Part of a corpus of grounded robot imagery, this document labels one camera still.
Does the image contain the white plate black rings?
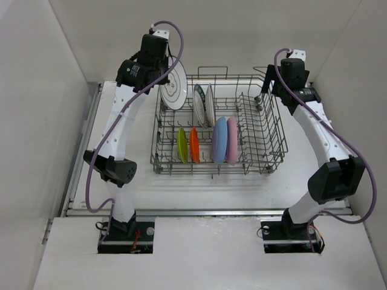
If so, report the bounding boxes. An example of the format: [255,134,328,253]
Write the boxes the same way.
[159,56,188,111]

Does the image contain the pink plate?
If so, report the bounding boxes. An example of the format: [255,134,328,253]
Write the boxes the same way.
[226,116,238,166]

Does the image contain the white plate blue rim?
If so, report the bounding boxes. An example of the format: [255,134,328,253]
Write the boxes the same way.
[193,84,209,129]

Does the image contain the white plate orange sunburst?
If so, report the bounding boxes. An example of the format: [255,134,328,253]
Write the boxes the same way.
[206,83,215,127]

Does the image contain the green plastic plate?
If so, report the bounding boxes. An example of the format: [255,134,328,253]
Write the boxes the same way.
[177,127,188,163]

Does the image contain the orange plastic plate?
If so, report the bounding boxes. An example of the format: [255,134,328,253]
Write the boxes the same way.
[190,127,200,163]

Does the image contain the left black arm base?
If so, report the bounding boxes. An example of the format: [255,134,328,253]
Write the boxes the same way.
[96,220,155,254]

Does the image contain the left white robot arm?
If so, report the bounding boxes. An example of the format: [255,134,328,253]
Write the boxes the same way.
[83,28,175,240]

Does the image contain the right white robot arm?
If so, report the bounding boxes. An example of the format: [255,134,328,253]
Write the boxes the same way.
[262,48,365,239]

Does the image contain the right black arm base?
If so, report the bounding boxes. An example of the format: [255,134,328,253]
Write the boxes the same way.
[257,220,325,254]

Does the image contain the grey wire dish rack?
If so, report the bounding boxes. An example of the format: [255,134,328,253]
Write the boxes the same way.
[150,66,288,175]

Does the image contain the aluminium rail left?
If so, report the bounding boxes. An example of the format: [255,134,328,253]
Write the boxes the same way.
[56,82,103,217]

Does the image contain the aluminium rail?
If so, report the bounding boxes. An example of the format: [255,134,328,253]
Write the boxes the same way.
[56,82,103,217]
[60,207,353,219]

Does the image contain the aluminium rail front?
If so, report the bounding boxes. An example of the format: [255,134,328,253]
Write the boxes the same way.
[60,207,353,219]

